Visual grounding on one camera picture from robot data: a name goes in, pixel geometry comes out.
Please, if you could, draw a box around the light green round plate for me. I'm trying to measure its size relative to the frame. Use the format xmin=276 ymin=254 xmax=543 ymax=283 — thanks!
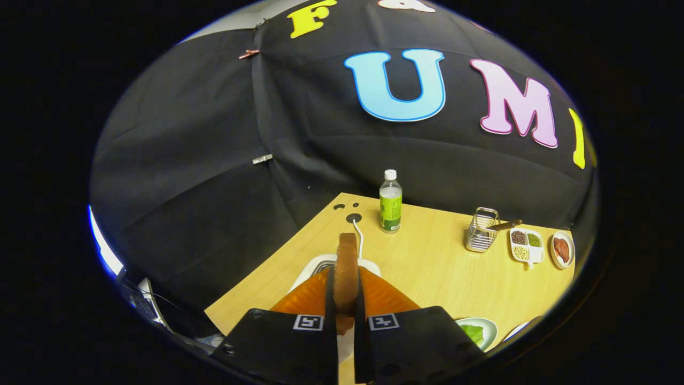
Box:
xmin=455 ymin=317 xmax=499 ymax=352

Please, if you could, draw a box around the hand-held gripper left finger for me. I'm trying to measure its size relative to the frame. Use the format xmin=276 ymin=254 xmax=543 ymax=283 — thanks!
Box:
xmin=211 ymin=266 xmax=338 ymax=385

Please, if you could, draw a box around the black backdrop cloth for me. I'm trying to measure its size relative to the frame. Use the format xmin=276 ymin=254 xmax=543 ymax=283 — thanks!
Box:
xmin=88 ymin=0 xmax=599 ymax=343

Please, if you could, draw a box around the white toaster cable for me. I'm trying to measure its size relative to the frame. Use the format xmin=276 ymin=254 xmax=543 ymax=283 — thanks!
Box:
xmin=352 ymin=217 xmax=365 ymax=261

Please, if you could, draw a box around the white flat plate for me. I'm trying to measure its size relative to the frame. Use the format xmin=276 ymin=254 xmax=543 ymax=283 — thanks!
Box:
xmin=502 ymin=317 xmax=540 ymax=343

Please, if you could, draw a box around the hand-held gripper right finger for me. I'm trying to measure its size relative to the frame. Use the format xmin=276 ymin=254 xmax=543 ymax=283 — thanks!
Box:
xmin=354 ymin=266 xmax=486 ymax=385

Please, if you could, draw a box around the green lettuce leaf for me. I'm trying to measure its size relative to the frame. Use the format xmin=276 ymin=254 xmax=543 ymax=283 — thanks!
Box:
xmin=461 ymin=324 xmax=485 ymax=347

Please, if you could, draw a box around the green label water bottle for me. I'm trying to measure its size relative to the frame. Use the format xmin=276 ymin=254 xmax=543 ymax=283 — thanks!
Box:
xmin=379 ymin=170 xmax=403 ymax=234

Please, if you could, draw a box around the white toaster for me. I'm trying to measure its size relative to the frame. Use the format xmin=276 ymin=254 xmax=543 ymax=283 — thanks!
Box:
xmin=289 ymin=253 xmax=382 ymax=364

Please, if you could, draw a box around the toasted bread slice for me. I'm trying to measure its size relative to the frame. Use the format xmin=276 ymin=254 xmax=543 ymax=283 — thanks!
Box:
xmin=334 ymin=233 xmax=360 ymax=336

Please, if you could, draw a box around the metal wire utensil holder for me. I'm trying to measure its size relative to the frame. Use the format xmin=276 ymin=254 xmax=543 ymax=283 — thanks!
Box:
xmin=464 ymin=207 xmax=500 ymax=253

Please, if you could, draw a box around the white divided bean dish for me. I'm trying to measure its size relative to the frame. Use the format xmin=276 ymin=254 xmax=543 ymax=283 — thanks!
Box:
xmin=509 ymin=227 xmax=546 ymax=268

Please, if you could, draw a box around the round white meat plate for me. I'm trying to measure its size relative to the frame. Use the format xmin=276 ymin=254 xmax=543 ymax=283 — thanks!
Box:
xmin=550 ymin=230 xmax=576 ymax=270

